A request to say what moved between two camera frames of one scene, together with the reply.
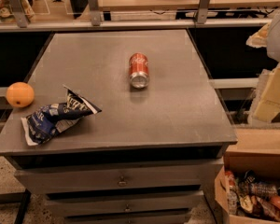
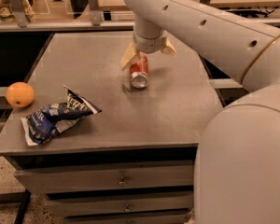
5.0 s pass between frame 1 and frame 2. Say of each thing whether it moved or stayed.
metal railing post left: stayed
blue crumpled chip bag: stayed
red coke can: stayed
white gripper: moved
